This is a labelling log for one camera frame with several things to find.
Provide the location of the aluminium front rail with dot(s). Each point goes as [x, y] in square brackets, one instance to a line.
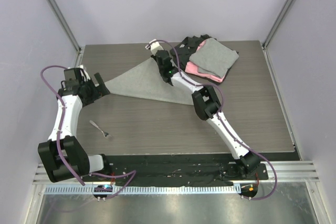
[287, 171]

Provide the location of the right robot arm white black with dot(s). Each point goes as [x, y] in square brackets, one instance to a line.
[208, 108]

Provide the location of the grey cloth napkin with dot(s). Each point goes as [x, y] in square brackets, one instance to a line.
[145, 82]

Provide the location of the pink folded shirt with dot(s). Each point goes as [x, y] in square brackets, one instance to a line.
[209, 60]

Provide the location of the black polo shirt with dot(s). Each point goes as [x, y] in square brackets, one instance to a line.
[189, 46]

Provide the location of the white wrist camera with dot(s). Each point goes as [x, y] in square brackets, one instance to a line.
[84, 72]
[154, 46]

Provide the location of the silver metal fork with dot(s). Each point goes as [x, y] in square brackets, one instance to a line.
[105, 134]

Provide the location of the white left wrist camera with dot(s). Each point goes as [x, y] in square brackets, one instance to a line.
[84, 72]

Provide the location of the aluminium frame post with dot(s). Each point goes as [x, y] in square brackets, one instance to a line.
[60, 17]
[279, 19]

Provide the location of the grey folded shirt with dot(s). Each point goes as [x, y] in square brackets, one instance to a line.
[214, 58]

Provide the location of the left aluminium frame post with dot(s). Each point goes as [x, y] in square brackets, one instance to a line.
[60, 17]

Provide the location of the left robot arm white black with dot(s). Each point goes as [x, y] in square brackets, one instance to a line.
[62, 155]

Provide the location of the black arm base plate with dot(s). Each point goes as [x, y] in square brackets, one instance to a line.
[189, 170]

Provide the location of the right aluminium frame post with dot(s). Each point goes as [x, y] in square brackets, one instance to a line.
[279, 19]

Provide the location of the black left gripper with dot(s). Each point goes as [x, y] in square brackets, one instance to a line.
[99, 91]

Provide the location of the white slotted cable duct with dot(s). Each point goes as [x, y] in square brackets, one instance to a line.
[96, 189]

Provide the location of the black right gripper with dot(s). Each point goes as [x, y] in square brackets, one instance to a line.
[153, 56]

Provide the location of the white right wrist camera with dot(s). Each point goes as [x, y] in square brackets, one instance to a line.
[154, 46]

